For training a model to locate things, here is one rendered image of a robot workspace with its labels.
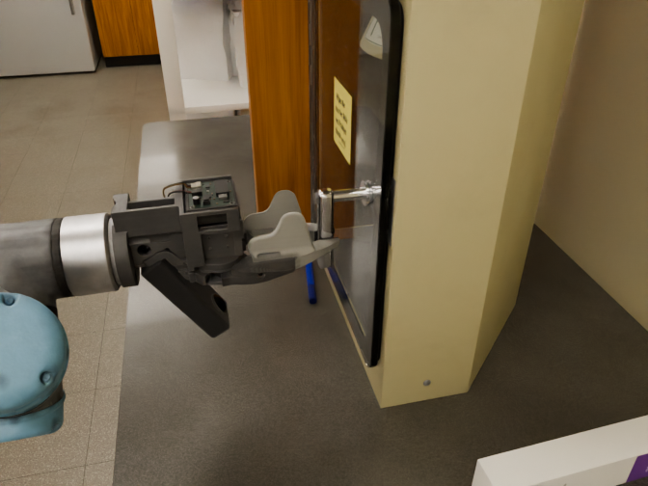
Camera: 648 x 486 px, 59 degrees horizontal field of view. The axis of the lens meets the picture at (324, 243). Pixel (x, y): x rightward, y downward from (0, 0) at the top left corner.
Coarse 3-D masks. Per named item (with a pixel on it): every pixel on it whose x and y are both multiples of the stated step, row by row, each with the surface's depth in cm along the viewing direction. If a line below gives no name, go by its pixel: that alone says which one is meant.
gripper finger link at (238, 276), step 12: (240, 264) 55; (252, 264) 55; (264, 264) 55; (276, 264) 56; (288, 264) 56; (228, 276) 54; (240, 276) 54; (252, 276) 54; (264, 276) 55; (276, 276) 56
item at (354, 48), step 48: (336, 0) 60; (384, 0) 46; (336, 48) 63; (384, 48) 47; (384, 96) 49; (336, 144) 68; (384, 144) 50; (384, 192) 53; (384, 240) 56; (336, 288) 79
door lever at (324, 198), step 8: (320, 192) 56; (328, 192) 56; (336, 192) 57; (344, 192) 57; (352, 192) 57; (360, 192) 57; (368, 192) 57; (320, 200) 56; (328, 200) 56; (336, 200) 57; (344, 200) 57; (352, 200) 57; (368, 200) 57; (320, 208) 57; (328, 208) 57; (320, 216) 57; (328, 216) 57; (320, 224) 58; (328, 224) 58; (320, 232) 58; (328, 232) 58; (320, 256) 60; (328, 256) 60; (320, 264) 60; (328, 264) 61
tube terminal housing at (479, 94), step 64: (448, 0) 44; (512, 0) 45; (576, 0) 58; (448, 64) 47; (512, 64) 48; (448, 128) 50; (512, 128) 52; (448, 192) 54; (512, 192) 58; (448, 256) 58; (512, 256) 70; (384, 320) 62; (448, 320) 63; (384, 384) 66; (448, 384) 68
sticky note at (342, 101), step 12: (336, 84) 65; (336, 96) 65; (348, 96) 60; (336, 108) 66; (348, 108) 61; (336, 120) 67; (348, 120) 61; (336, 132) 67; (348, 132) 62; (348, 144) 62; (348, 156) 63
